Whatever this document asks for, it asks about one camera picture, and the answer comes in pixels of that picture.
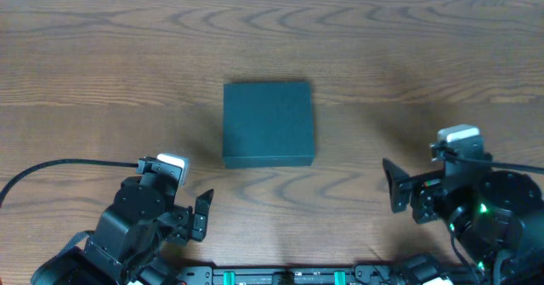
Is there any dark green box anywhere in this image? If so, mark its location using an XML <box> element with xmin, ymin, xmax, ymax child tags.
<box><xmin>223</xmin><ymin>81</ymin><xmax>315</xmax><ymax>169</ymax></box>

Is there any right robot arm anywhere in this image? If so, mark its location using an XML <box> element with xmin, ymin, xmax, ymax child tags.
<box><xmin>382</xmin><ymin>159</ymin><xmax>543</xmax><ymax>284</ymax></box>

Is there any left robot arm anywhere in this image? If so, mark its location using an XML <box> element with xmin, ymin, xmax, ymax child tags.
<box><xmin>31</xmin><ymin>174</ymin><xmax>214</xmax><ymax>284</ymax></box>

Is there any right black cable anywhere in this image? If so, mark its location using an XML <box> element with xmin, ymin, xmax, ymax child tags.
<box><xmin>441</xmin><ymin>152</ymin><xmax>544</xmax><ymax>176</ymax></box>

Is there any black mounting rail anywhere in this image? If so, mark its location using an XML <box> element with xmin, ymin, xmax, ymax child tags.
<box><xmin>127</xmin><ymin>264</ymin><xmax>490</xmax><ymax>285</ymax></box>

